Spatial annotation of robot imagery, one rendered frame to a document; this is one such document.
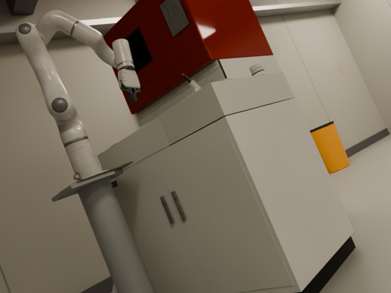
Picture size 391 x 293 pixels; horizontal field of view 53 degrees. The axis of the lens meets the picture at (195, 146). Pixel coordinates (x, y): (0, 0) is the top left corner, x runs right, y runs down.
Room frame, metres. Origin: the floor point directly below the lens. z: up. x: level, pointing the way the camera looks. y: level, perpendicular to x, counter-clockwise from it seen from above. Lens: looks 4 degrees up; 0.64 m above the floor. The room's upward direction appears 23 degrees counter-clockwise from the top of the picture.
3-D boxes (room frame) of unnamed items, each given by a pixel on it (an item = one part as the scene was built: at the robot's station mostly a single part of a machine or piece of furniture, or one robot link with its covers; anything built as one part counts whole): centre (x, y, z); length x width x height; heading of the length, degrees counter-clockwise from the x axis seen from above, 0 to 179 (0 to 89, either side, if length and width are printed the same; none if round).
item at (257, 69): (2.05, -0.46, 1.01); 0.07 x 0.07 x 0.10
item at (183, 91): (2.51, -0.01, 1.02); 0.81 x 0.03 x 0.40; 49
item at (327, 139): (5.19, -1.61, 0.31); 0.39 x 0.39 x 0.61
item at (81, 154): (1.88, 0.53, 0.92); 0.19 x 0.19 x 0.18
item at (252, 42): (2.74, -0.22, 1.52); 0.81 x 0.75 x 0.60; 49
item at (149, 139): (1.99, 0.28, 0.89); 0.55 x 0.09 x 0.14; 49
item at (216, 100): (1.89, -0.23, 0.89); 0.62 x 0.35 x 0.14; 139
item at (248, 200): (2.08, 0.00, 0.41); 0.96 x 0.64 x 0.82; 49
